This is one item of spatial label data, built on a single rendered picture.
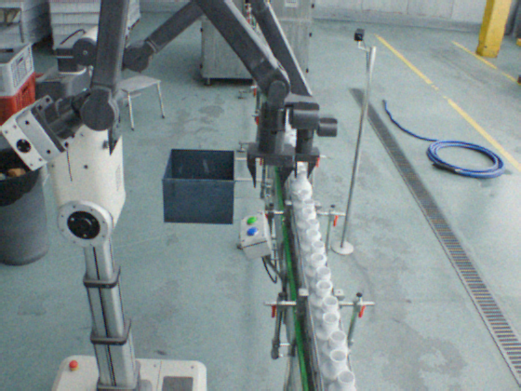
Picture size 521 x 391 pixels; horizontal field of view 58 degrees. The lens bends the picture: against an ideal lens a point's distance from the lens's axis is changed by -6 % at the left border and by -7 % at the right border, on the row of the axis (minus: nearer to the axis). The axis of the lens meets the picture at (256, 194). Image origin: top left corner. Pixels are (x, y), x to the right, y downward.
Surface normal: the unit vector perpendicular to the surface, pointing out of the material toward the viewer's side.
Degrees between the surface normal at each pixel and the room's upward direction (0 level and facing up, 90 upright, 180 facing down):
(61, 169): 90
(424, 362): 0
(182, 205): 90
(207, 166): 90
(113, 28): 91
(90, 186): 101
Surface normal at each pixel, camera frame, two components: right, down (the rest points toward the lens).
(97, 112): 0.04, 0.51
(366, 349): 0.05, -0.87
